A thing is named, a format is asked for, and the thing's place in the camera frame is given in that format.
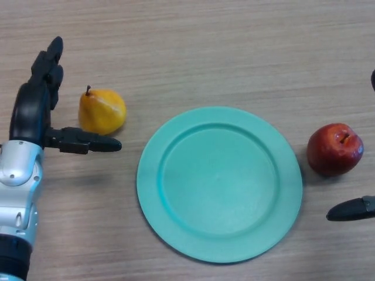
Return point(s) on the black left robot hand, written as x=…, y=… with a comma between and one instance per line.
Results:
x=27, y=114

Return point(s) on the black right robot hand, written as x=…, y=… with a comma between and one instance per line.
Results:
x=348, y=209

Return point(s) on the yellow pear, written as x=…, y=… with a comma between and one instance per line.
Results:
x=101, y=114

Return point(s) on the green round plate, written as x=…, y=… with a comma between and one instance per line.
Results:
x=219, y=187

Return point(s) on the red apple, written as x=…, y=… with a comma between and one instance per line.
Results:
x=332, y=152

